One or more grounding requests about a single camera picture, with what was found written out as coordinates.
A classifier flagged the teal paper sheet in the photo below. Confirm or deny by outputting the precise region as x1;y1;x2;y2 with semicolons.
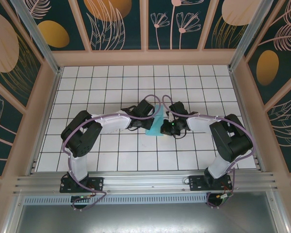
145;104;164;137

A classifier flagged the grey metal sheet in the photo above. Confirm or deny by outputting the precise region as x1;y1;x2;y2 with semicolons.
14;203;282;233

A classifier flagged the green circuit board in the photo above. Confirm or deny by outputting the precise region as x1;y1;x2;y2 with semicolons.
218;191;235;202

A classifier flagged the aluminium mounting rail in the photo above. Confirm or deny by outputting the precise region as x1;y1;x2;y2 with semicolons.
13;170;278;195

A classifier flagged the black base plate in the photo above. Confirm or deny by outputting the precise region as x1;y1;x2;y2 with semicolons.
59;176;105;194
188;174;233;192

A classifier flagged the aluminium side rail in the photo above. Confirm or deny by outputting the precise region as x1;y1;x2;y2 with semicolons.
29;67;64;176
229;69;266;171

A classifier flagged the slotted grey cable duct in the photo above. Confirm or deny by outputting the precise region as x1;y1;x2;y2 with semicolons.
23;195;209;205

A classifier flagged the purple cable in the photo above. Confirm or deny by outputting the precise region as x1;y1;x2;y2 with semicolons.
62;94;162;212
162;95;255;209

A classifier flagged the aluminium frame post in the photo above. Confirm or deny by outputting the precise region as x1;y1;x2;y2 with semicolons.
227;0;275;71
11;0;64;75

